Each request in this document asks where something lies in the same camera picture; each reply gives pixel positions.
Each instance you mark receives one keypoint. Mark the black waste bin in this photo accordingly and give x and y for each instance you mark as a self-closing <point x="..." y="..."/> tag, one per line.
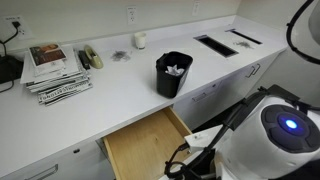
<point x="168" y="85"/>

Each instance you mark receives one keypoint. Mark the wall outlet with plug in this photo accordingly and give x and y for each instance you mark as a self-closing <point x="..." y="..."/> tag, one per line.
<point x="25" y="31"/>

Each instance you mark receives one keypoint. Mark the black and white striped magazine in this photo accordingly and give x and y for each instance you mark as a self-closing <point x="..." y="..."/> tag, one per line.
<point x="66" y="93"/>

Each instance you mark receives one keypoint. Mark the stack of magazines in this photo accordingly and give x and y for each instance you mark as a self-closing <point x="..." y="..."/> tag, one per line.
<point x="71" y="71"/>

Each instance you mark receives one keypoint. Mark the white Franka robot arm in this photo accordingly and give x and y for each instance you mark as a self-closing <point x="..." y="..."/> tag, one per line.
<point x="253" y="150"/>

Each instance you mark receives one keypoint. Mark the pile of metal clips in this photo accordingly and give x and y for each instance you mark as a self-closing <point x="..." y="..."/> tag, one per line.
<point x="120" y="55"/>
<point x="243" y="44"/>

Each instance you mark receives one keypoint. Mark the black device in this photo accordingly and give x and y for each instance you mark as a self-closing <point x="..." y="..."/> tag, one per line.
<point x="10" y="68"/>

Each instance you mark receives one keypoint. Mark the white wall outlet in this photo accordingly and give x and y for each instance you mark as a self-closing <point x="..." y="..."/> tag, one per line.
<point x="131" y="15"/>
<point x="195" y="8"/>

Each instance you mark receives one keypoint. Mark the olive tape dispenser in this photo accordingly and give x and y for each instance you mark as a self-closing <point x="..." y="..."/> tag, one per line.
<point x="95" y="59"/>

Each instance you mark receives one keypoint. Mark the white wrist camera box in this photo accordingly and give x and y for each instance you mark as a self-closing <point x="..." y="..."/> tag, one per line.
<point x="205" y="138"/>

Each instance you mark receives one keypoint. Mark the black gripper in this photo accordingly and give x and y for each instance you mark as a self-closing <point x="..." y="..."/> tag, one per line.
<point x="205" y="165"/>

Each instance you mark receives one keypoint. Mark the magazine with portrait cover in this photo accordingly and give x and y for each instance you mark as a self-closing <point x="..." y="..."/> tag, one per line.
<point x="46" y="55"/>

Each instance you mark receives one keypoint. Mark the white cup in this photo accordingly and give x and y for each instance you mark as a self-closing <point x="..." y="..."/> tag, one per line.
<point x="140" y="40"/>

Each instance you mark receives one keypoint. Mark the wooden drawer with white front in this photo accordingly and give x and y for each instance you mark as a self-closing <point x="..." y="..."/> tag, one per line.
<point x="143" y="146"/>

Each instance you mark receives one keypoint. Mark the black stapler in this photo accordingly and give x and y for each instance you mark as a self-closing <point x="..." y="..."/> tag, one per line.
<point x="84" y="60"/>

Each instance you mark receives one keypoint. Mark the crumpled white paper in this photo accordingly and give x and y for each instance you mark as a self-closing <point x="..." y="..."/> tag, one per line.
<point x="174" y="70"/>

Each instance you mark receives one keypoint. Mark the black box with red part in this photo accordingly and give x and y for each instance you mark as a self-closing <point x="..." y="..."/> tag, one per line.
<point x="280" y="91"/>

